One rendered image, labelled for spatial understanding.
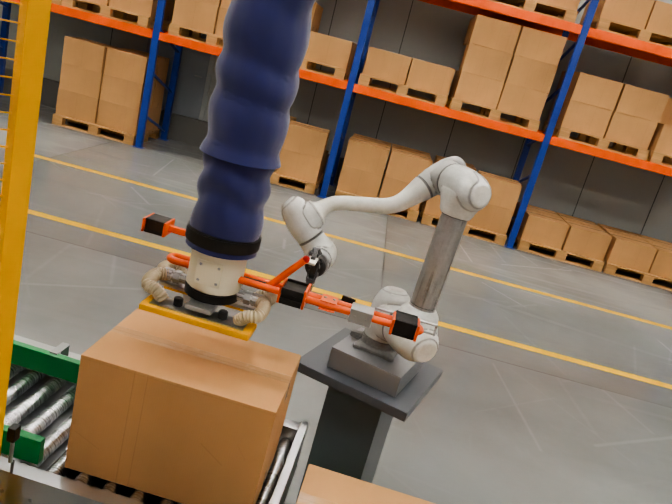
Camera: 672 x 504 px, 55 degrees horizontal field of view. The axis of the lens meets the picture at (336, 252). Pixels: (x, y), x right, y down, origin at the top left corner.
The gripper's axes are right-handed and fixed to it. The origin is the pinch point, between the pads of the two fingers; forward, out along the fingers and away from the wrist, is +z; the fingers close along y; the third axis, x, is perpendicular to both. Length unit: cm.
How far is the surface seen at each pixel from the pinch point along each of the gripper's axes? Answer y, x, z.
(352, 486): 69, -33, 1
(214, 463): 50, 10, 35
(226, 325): 9.5, 17.0, 27.3
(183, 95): 55, 342, -803
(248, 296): 3.6, 14.6, 15.9
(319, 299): -1.8, -6.8, 16.1
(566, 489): 126, -156, -128
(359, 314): -1.1, -19.6, 17.3
